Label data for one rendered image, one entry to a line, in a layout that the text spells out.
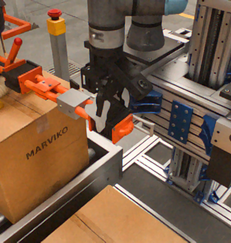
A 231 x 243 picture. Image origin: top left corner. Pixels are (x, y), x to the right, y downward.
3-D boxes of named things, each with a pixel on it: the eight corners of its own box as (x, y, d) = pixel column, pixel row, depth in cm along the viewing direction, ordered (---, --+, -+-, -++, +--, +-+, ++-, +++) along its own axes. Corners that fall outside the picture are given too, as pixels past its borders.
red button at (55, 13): (45, 19, 150) (44, 11, 148) (56, 15, 154) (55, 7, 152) (54, 23, 147) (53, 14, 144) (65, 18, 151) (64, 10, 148)
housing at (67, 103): (56, 110, 84) (55, 97, 82) (74, 100, 89) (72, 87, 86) (75, 121, 81) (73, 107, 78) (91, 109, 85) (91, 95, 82)
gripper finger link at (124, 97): (116, 98, 83) (107, 76, 76) (133, 106, 81) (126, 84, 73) (109, 107, 82) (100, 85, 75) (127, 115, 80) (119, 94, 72)
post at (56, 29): (66, 159, 214) (45, 19, 150) (73, 154, 217) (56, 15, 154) (72, 164, 210) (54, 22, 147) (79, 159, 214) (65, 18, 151)
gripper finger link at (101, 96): (103, 113, 73) (111, 78, 70) (108, 115, 72) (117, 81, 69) (90, 115, 69) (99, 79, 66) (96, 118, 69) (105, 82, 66)
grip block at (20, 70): (4, 86, 94) (-1, 69, 91) (29, 73, 100) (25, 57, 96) (20, 96, 90) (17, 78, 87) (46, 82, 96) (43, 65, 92)
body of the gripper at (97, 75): (101, 77, 77) (100, 32, 70) (129, 89, 73) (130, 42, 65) (81, 90, 73) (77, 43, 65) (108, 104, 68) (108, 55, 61)
